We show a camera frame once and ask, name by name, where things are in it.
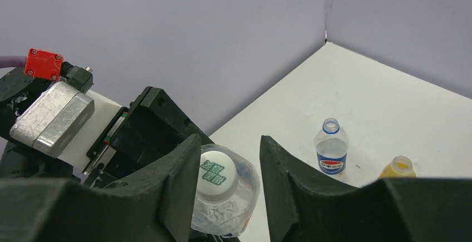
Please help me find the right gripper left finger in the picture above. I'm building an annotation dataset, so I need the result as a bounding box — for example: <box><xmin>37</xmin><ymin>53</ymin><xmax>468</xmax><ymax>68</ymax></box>
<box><xmin>1</xmin><ymin>135</ymin><xmax>201</xmax><ymax>241</ymax></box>

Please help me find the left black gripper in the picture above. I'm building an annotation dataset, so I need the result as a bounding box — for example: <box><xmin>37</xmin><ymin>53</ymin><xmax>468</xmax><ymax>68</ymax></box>
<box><xmin>83</xmin><ymin>86</ymin><xmax>212</xmax><ymax>188</ymax></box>

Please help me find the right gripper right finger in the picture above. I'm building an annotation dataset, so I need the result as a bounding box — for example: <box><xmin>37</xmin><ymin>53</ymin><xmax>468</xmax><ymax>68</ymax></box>
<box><xmin>259</xmin><ymin>136</ymin><xmax>471</xmax><ymax>241</ymax></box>

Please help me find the yellow juice bottle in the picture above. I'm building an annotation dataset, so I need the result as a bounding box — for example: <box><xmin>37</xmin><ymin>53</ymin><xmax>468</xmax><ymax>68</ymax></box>
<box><xmin>378</xmin><ymin>156</ymin><xmax>417</xmax><ymax>180</ymax></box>

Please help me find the white water bottle cap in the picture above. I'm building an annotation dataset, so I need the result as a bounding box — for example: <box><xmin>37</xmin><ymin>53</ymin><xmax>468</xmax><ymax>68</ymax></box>
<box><xmin>196</xmin><ymin>151</ymin><xmax>238</xmax><ymax>203</ymax></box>

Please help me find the clear water bottle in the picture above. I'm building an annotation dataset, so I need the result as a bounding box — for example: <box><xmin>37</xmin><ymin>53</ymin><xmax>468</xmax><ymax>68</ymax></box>
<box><xmin>191</xmin><ymin>144</ymin><xmax>260</xmax><ymax>238</ymax></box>

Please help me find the Pepsi bottle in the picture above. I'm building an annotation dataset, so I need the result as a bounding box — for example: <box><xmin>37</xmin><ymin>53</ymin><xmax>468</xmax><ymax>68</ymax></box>
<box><xmin>313</xmin><ymin>118</ymin><xmax>349</xmax><ymax>175</ymax></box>

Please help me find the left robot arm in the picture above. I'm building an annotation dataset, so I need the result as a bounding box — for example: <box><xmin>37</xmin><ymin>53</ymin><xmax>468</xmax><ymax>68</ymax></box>
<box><xmin>1</xmin><ymin>67</ymin><xmax>211</xmax><ymax>188</ymax></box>

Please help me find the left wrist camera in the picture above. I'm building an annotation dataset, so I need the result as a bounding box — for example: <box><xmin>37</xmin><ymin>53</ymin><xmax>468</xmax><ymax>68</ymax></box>
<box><xmin>9</xmin><ymin>82</ymin><xmax>122</xmax><ymax>170</ymax></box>

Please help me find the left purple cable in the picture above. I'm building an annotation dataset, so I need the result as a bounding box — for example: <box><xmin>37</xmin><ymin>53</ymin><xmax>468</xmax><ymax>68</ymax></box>
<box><xmin>0</xmin><ymin>48</ymin><xmax>95</xmax><ymax>93</ymax></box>

